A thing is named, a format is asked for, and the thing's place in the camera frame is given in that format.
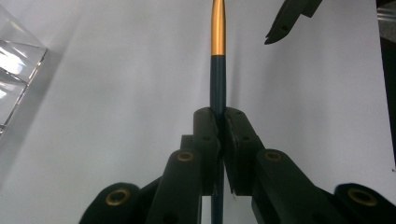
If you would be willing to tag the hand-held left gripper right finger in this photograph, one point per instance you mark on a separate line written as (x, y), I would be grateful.
(239, 143)

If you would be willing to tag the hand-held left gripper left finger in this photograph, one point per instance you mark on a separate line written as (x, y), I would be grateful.
(205, 140)

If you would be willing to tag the dark pen with gold tip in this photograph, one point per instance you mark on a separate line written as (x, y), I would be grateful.
(218, 77)

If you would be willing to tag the clear plastic pen holder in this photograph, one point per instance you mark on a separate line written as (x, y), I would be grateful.
(15, 71)

